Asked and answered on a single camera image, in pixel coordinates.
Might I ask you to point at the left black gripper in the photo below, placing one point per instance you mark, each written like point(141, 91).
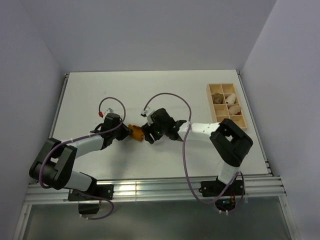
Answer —
point(126, 132)

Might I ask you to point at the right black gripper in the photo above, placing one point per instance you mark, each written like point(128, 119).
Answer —
point(147, 129)

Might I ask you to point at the mustard striped sock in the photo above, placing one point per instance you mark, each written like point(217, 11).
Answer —
point(137, 133)

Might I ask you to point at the brown sock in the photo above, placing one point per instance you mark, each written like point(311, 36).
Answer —
point(217, 98)

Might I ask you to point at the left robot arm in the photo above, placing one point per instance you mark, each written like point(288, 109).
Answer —
point(53, 166)

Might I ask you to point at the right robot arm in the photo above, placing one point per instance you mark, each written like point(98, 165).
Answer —
point(229, 140)

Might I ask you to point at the wooden compartment box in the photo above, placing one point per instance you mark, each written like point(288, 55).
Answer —
point(219, 112)

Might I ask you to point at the lower rolled cream sock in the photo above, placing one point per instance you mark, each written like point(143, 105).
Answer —
point(234, 110)

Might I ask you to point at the rolled cream sock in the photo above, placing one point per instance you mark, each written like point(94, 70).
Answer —
point(231, 99)
point(234, 110)

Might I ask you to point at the upper rolled cream sock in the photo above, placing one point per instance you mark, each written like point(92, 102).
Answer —
point(231, 99)

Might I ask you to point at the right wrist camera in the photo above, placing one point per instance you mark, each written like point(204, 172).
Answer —
point(146, 113)

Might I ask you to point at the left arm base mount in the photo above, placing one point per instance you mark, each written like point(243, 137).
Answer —
point(89, 202)

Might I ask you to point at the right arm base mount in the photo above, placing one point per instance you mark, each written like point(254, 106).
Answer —
point(227, 202)

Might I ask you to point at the aluminium frame rail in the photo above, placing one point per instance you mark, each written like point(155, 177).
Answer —
point(149, 190)

